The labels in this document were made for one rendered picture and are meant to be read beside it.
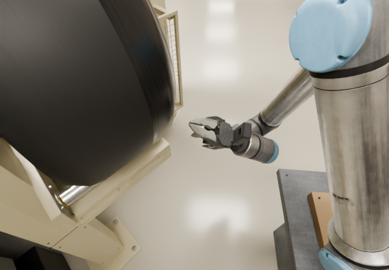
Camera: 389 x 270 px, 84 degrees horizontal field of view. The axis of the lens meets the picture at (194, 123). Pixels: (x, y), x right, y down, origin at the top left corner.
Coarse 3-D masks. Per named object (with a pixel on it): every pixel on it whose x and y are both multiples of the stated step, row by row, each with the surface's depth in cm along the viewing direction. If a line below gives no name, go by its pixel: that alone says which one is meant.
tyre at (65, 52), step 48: (0, 0) 24; (48, 0) 26; (96, 0) 29; (144, 0) 34; (0, 48) 24; (48, 48) 26; (96, 48) 29; (144, 48) 34; (0, 96) 25; (48, 96) 27; (96, 96) 31; (144, 96) 37; (48, 144) 30; (96, 144) 34; (144, 144) 46
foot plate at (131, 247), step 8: (112, 224) 138; (120, 224) 138; (120, 232) 135; (128, 232) 135; (120, 240) 132; (128, 240) 132; (128, 248) 129; (136, 248) 129; (120, 256) 127; (128, 256) 127; (88, 264) 124; (96, 264) 124; (112, 264) 124; (120, 264) 124
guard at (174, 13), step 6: (168, 12) 106; (174, 12) 107; (162, 18) 104; (174, 18) 110; (174, 24) 113; (174, 30) 116; (168, 42) 117; (174, 54) 126; (180, 54) 128; (180, 60) 131; (180, 66) 134; (180, 72) 138; (180, 78) 141; (180, 84) 144; (180, 90) 149; (180, 96) 154; (180, 102) 159; (174, 108) 158
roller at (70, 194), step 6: (72, 186) 59; (78, 186) 59; (84, 186) 59; (96, 186) 62; (60, 192) 58; (66, 192) 58; (72, 192) 58; (78, 192) 58; (84, 192) 60; (60, 198) 58; (66, 198) 57; (72, 198) 58; (78, 198) 59; (66, 204) 57
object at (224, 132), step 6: (204, 126) 70; (216, 126) 64; (222, 126) 64; (228, 126) 65; (216, 132) 64; (222, 132) 63; (228, 132) 65; (222, 138) 63; (228, 138) 64; (222, 144) 63; (228, 144) 64; (240, 144) 69; (246, 144) 68; (234, 150) 70; (240, 150) 68
